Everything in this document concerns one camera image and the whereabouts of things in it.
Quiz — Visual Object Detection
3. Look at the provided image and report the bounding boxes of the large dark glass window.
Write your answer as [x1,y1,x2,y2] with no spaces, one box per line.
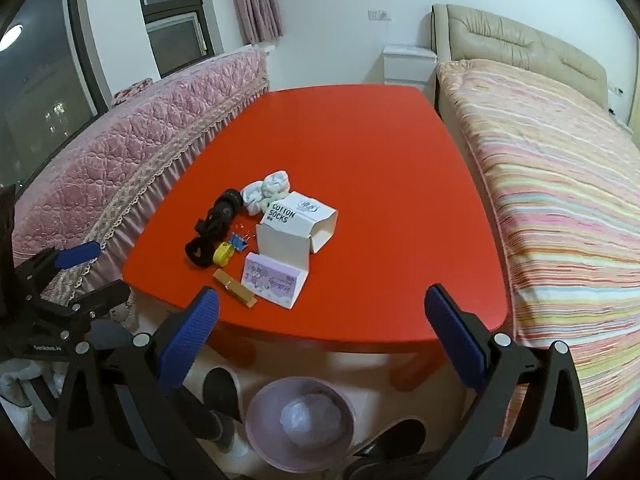
[0,0,108,191]

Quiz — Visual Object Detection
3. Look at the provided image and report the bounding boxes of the black slipper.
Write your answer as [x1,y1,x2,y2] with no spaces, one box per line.
[350,420,429,480]
[202,367,242,448]

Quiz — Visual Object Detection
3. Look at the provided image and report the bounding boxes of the dark framed window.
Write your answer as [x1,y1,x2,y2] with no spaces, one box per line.
[135,0,216,78]

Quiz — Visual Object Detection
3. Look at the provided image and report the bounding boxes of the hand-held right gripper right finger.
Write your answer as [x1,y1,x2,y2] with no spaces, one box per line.
[424,284,588,480]

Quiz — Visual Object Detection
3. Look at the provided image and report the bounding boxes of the striped bed sheet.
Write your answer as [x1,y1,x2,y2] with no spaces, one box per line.
[436,59,640,476]

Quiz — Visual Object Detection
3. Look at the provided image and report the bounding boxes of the white sock box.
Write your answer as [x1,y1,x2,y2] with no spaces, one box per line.
[256,191,339,273]

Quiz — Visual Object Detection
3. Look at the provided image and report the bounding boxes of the yellow tape roll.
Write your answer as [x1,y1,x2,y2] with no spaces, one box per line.
[212,241,236,267]

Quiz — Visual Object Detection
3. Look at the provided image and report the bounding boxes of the blue binder clip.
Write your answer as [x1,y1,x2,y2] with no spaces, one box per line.
[229,220,251,252]

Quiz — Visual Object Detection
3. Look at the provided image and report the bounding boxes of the rolled white socks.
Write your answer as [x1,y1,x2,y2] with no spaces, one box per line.
[240,170,293,216]

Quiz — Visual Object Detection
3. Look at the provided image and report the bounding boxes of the pink quilted cover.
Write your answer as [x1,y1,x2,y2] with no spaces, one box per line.
[10,50,271,321]

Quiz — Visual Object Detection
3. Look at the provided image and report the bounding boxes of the white plastic bin bag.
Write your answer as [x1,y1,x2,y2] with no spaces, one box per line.
[280,396,343,448]

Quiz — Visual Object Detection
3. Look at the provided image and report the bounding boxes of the white nightstand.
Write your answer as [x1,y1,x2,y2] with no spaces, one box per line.
[382,45,436,93]

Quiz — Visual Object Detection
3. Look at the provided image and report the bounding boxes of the white fluffy cloth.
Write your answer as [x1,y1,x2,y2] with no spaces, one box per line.
[0,360,47,403]

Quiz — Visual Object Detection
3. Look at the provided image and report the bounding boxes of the wooden clothespin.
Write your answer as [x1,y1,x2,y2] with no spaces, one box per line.
[212,268,258,308]

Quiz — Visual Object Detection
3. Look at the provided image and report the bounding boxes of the beige padded headboard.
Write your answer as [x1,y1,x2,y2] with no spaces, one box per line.
[431,4,608,111]

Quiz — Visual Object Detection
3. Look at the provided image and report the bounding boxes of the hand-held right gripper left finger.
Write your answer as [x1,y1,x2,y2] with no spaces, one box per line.
[54,287,236,480]

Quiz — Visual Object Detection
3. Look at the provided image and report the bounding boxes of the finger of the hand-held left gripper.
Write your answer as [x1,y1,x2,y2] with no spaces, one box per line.
[70,280,132,322]
[15,241,102,291]

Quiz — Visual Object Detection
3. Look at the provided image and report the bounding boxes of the red table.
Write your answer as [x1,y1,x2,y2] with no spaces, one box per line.
[121,85,512,392]

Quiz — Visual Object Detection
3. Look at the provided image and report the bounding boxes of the pink trash bin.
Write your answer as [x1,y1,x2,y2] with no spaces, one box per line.
[245,377,357,471]

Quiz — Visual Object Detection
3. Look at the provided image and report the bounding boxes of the pink curtain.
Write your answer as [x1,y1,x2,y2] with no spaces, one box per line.
[226,0,283,46]

